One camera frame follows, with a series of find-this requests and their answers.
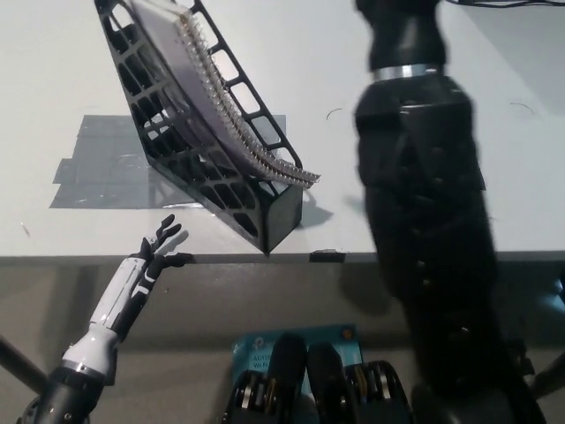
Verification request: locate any black table leg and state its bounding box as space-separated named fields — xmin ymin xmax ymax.
xmin=0 ymin=335 xmax=49 ymax=394
xmin=529 ymin=352 xmax=565 ymax=398

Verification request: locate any black cable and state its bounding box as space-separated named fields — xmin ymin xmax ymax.
xmin=441 ymin=0 xmax=565 ymax=10

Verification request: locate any purple spiral notebook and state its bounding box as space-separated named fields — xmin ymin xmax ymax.
xmin=130 ymin=0 xmax=321 ymax=191

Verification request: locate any black lattice magazine stand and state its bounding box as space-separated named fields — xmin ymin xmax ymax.
xmin=94 ymin=0 xmax=305 ymax=256

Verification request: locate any large grey tape patch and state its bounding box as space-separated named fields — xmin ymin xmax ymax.
xmin=48 ymin=114 xmax=288 ymax=209

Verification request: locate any teal cardboard box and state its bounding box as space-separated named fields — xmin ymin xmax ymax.
xmin=230 ymin=324 xmax=358 ymax=390

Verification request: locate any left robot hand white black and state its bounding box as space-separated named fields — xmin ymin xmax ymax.
xmin=59 ymin=215 xmax=194 ymax=376

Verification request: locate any small black tape piece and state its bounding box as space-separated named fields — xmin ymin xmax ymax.
xmin=309 ymin=249 xmax=346 ymax=264

